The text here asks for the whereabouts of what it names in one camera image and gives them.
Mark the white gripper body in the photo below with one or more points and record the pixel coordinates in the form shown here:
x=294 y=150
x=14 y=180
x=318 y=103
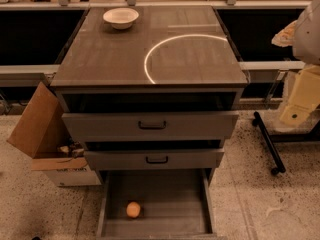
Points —
x=309 y=37

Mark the orange fruit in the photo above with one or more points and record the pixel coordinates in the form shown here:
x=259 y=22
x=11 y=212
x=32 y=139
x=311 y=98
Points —
x=133 y=210

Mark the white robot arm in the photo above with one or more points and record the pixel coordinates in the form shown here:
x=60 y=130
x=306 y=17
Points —
x=303 y=35

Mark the grey drawer cabinet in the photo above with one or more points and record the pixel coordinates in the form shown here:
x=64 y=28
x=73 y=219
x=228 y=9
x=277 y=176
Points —
x=172 y=59

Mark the grey top drawer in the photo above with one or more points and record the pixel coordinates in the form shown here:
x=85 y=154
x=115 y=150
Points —
x=101 y=127

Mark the grey drawer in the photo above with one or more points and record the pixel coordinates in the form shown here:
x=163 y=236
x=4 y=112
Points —
x=101 y=127
x=175 y=205
x=135 y=160

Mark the grey bottom drawer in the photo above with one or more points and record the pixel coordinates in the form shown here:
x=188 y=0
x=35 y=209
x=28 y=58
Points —
x=175 y=205

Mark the grey middle drawer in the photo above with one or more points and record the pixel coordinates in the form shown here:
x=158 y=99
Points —
x=135 y=160

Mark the black cart base bar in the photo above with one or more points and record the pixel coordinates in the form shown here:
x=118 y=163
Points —
x=279 y=166

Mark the white bowl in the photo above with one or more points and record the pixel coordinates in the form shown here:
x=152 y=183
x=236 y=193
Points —
x=121 y=18

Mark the brown cardboard box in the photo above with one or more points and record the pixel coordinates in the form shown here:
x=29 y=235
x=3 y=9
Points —
x=42 y=135

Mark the black top drawer handle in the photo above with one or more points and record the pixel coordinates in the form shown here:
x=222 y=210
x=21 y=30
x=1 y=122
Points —
x=152 y=126

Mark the black drawer handle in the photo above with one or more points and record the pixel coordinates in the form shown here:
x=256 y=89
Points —
x=155 y=160
x=152 y=126

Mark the black middle drawer handle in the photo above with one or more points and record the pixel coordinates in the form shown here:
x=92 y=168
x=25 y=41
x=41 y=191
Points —
x=155 y=160

